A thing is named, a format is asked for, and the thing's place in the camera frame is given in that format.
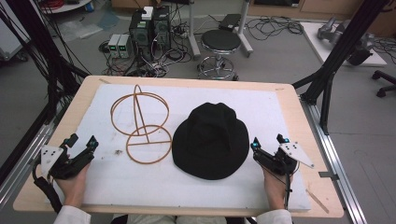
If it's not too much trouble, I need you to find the flat black device box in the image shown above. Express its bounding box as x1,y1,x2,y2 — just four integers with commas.
218,13,243,33

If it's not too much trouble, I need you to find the person's right hand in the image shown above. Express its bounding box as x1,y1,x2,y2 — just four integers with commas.
262,167,294,211

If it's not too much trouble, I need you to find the tangle of black floor cables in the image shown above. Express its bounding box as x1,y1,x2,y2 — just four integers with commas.
245,15,304,42

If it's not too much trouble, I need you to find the small grey metal bracket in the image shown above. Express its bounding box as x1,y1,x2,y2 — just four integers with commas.
318,171,341,182

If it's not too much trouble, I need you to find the black brimmed hat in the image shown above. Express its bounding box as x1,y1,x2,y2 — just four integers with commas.
171,102,251,181

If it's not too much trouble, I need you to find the person's left hand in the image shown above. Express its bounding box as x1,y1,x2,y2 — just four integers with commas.
54,161,92,209

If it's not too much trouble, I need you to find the copper wire hat stand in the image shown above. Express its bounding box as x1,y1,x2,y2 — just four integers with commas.
109,84,174,165

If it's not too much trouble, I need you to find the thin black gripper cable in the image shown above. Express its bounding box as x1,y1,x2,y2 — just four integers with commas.
282,174,292,211

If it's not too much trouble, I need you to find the thin wooden stick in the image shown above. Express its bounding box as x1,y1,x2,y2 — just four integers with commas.
304,189,331,215

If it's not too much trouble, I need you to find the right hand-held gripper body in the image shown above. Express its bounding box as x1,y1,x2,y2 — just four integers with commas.
254,141,316,176

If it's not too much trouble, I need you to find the white floor platform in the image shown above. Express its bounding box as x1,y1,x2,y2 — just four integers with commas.
300,21,389,68

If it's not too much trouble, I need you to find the black metal frame stand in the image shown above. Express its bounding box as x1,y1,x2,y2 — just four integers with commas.
0,0,92,123
291,0,392,136

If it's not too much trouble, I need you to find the grey equipment case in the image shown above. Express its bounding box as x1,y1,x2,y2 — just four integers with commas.
0,11,32,62

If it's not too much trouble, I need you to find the person's lap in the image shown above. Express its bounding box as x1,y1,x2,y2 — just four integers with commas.
109,213,260,224

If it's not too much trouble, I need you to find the black computer tower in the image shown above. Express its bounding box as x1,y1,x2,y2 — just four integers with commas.
128,10,154,62
151,5,173,51

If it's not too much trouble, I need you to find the aluminium rail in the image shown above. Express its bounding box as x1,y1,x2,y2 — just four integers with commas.
0,120,56,210
299,95,369,224

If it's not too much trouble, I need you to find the white foam mat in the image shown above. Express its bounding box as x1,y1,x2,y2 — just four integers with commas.
49,83,313,213

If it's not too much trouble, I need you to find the black sleeved gripper cable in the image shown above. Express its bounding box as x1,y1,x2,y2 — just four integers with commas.
32,163,64,215

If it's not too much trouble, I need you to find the grey power supply unit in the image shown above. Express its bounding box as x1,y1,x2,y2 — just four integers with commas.
106,34,121,59
118,34,134,59

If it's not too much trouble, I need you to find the grey metal table leg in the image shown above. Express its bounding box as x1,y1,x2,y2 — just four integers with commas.
186,0,202,61
236,0,254,59

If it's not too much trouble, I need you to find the round white table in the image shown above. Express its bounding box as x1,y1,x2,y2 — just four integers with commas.
39,0,93,15

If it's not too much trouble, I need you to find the black office chair base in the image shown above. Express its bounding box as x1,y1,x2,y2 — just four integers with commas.
371,69,396,99

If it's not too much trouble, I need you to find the small white box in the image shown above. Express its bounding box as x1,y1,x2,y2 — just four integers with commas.
141,6,155,21

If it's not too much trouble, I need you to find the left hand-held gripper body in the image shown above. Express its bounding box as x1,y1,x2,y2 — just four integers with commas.
40,144,95,181

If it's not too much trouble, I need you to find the black round stool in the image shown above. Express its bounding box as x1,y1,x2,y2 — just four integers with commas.
196,29,243,80

